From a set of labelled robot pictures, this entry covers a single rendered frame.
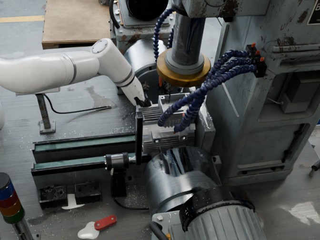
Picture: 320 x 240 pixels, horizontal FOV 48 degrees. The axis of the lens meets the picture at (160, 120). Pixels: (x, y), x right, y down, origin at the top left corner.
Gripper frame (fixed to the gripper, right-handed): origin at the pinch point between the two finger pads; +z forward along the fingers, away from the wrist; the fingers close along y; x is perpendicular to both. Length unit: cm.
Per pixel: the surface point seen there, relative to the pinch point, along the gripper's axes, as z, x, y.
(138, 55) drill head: -3.6, 3.1, -23.3
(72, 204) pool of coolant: 10.2, -42.0, 21.7
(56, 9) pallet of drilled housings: 60, -87, -233
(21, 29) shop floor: 55, -125, -225
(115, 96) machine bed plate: 21.9, -22.3, -36.1
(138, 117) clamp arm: -16.0, 2.0, 20.9
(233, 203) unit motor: -18, 21, 60
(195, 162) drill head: -0.1, 11.8, 33.9
